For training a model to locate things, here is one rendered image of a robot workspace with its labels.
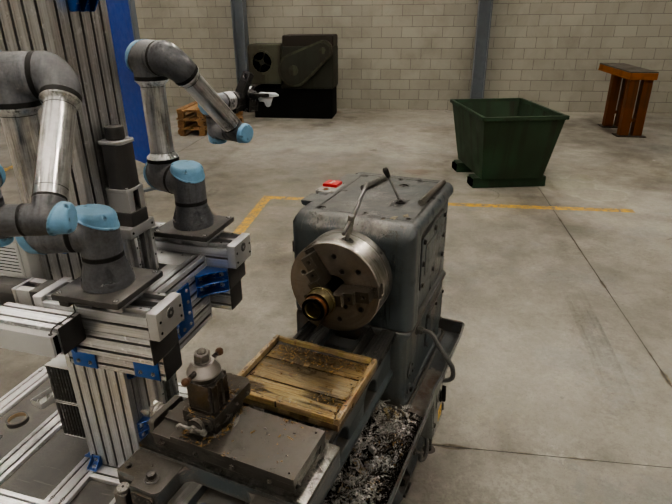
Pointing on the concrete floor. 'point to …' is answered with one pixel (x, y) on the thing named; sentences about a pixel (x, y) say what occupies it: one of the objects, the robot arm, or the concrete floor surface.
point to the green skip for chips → (504, 141)
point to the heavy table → (627, 98)
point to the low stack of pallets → (192, 120)
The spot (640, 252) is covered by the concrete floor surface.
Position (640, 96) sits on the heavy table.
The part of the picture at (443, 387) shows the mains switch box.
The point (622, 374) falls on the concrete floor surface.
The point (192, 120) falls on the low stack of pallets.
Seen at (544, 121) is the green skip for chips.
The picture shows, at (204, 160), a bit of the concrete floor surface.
